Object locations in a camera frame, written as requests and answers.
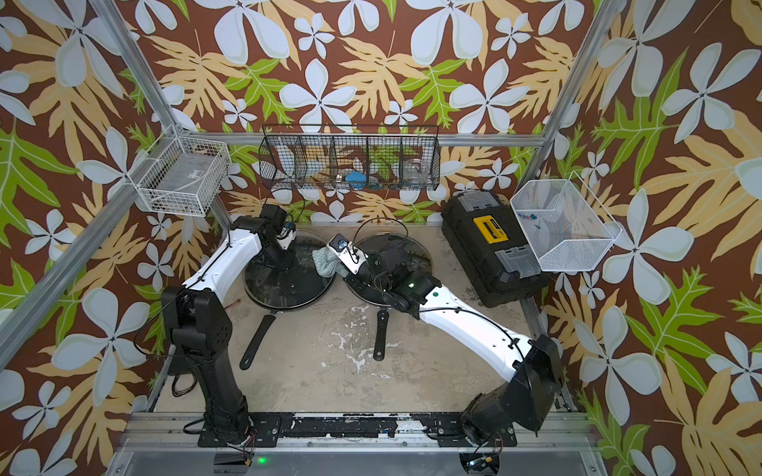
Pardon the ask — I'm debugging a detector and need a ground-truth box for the black wire basket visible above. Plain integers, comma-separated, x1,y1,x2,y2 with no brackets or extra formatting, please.
255,125,442,190

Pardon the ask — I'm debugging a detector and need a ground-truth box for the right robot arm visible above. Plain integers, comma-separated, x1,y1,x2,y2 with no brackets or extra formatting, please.
341,250,563,444

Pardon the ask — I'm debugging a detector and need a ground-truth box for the grey-green cloth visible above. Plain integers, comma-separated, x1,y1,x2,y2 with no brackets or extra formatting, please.
312,246,347,278

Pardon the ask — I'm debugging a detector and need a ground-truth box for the black frying pan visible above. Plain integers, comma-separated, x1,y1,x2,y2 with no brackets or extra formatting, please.
343,231,435,362
239,230,337,371

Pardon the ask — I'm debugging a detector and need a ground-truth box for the right black frying pan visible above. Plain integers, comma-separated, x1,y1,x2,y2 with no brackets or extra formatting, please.
343,231,435,362

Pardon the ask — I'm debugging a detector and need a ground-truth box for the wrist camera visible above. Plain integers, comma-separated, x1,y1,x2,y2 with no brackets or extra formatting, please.
327,234,366,275
276,221,297,250

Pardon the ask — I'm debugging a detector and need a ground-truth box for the black toolbox yellow latch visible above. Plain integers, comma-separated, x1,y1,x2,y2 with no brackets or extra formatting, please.
442,190,551,307

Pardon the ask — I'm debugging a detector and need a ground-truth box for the blue object in basket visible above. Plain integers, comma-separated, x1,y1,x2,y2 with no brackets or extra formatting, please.
344,171,368,190

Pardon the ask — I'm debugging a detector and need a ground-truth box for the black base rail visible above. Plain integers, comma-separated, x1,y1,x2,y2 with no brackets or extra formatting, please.
198,412,517,449

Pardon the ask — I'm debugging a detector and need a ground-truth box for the left black frying pan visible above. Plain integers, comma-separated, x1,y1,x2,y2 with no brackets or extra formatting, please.
239,230,337,371

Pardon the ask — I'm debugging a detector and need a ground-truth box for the glass pot lid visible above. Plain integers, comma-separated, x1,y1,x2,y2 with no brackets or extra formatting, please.
344,233,433,311
243,230,337,311

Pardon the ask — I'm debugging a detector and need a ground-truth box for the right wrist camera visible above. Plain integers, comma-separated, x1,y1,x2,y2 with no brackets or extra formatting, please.
327,234,366,275

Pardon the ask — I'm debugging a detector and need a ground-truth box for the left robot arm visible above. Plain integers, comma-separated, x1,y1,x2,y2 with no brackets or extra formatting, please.
162,204,296,447

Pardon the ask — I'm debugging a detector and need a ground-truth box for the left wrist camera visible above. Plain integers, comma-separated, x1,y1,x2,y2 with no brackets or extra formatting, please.
276,221,297,250

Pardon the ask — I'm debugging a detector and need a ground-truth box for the white wire basket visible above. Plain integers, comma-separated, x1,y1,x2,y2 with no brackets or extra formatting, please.
510,178,623,274
131,129,231,217

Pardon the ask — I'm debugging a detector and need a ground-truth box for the white wire basket left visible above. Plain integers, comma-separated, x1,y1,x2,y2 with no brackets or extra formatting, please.
131,129,231,217

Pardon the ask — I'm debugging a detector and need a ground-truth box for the white wire basket right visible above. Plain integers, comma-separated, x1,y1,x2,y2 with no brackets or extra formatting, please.
510,178,623,274

